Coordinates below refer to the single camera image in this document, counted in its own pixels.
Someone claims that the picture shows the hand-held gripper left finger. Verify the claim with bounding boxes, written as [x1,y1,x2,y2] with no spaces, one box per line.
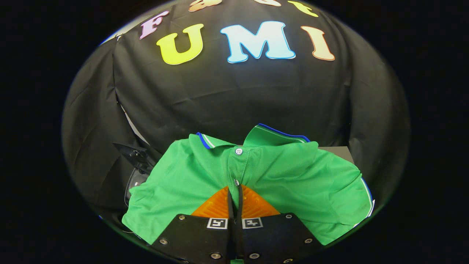
[150,185,235,264]

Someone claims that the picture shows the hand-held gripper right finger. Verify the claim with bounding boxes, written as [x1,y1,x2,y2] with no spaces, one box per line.
[235,183,323,264]

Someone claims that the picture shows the green polo shirt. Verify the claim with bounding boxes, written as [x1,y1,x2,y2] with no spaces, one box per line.
[122,124,375,246]

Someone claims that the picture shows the dark glass washing machine lid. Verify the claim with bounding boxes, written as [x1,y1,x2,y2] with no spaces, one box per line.
[114,143,155,173]

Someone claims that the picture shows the black backdrop cloth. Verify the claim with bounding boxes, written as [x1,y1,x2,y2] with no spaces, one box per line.
[62,0,411,220]

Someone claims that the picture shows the beige cabinet with dark top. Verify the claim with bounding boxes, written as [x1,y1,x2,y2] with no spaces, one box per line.
[318,146,355,164]

